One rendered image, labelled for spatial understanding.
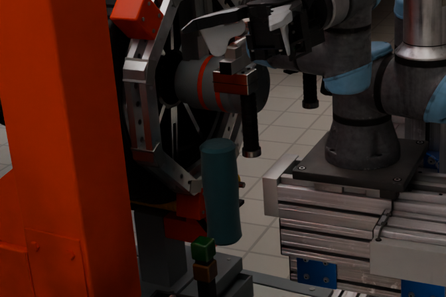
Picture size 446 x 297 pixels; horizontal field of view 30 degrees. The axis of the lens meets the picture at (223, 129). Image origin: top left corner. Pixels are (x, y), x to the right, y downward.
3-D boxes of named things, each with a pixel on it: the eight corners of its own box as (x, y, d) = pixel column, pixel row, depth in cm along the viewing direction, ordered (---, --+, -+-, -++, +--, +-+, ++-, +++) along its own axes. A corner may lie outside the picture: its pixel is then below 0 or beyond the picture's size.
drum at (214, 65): (202, 97, 222) (198, 46, 217) (273, 105, 212) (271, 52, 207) (174, 114, 211) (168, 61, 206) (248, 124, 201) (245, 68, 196)
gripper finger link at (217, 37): (188, 65, 113) (253, 51, 115) (180, 22, 111) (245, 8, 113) (184, 62, 116) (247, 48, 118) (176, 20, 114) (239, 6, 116)
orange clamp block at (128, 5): (137, 12, 194) (118, -9, 186) (166, 14, 190) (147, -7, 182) (127, 38, 191) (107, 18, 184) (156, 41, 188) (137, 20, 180)
